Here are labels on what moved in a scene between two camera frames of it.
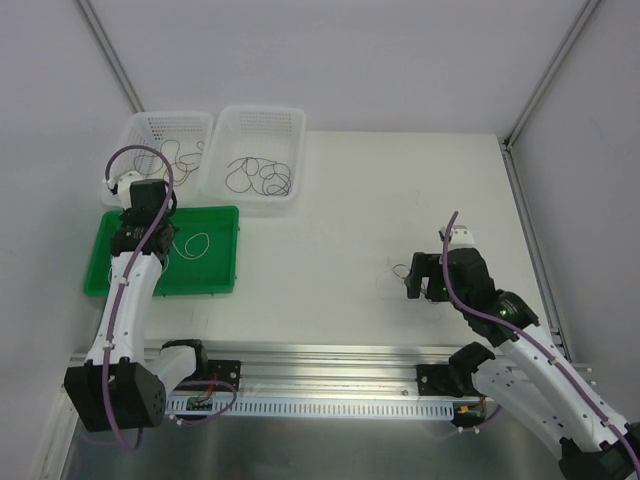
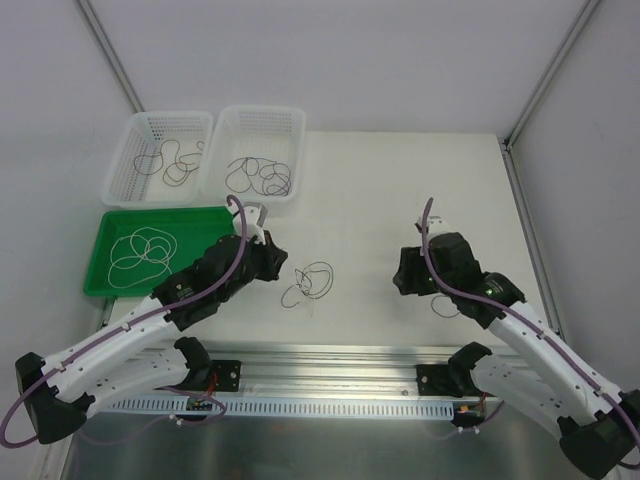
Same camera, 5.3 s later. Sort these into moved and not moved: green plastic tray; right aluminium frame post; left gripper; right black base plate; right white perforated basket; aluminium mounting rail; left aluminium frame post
Moved: left gripper
Not moved: aluminium mounting rail; green plastic tray; right black base plate; right aluminium frame post; right white perforated basket; left aluminium frame post
